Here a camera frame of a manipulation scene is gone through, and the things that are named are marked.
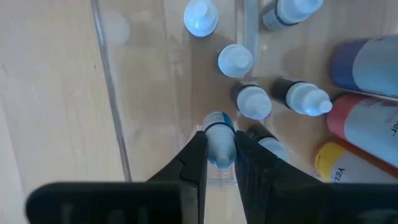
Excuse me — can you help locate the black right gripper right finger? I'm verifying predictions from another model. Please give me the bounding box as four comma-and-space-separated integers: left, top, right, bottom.
234, 130, 398, 224

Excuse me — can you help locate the small purple-label dropper bottle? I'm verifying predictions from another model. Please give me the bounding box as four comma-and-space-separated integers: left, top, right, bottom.
202, 111, 238, 170

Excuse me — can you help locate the clear plastic bin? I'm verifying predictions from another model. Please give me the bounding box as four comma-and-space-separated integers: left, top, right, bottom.
90, 0, 398, 187

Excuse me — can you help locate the large red food coloring bottle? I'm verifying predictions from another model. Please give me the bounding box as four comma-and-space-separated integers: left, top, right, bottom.
326, 95, 398, 169

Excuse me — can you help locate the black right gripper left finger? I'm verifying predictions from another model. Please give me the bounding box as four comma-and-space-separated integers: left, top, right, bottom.
26, 131, 208, 224

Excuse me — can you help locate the large yellow food coloring bottle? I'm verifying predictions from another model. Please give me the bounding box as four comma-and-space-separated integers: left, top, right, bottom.
314, 139, 398, 184

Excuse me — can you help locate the small blue dropper bottle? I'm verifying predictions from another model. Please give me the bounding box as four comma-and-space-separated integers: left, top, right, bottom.
183, 0, 219, 38

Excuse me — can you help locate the large purple food coloring bottle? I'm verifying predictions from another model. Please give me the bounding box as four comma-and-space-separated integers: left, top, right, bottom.
330, 34, 398, 102

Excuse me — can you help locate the small dark dropper bottle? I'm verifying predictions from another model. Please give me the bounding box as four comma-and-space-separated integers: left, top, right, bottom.
272, 77, 333, 118
246, 123, 290, 163
262, 0, 324, 32
231, 82, 273, 121

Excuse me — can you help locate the small red dropper bottle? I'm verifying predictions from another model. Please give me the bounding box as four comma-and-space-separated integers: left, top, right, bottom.
217, 43, 254, 78

